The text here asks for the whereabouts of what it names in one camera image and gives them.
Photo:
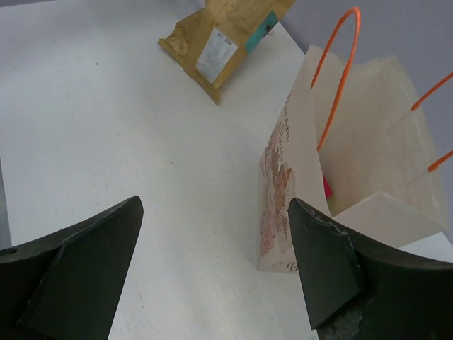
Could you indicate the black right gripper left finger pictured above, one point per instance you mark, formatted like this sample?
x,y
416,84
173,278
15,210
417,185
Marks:
x,y
67,285

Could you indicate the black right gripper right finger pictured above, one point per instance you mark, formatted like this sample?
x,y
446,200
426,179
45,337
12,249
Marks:
x,y
358,288

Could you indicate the red candy packet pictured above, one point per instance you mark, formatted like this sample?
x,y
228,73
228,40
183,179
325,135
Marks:
x,y
327,188

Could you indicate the brown paper snack pouch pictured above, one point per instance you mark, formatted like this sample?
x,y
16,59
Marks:
x,y
212,43

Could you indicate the cream paper bag orange handles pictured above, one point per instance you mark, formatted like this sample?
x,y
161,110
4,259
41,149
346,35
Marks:
x,y
361,126

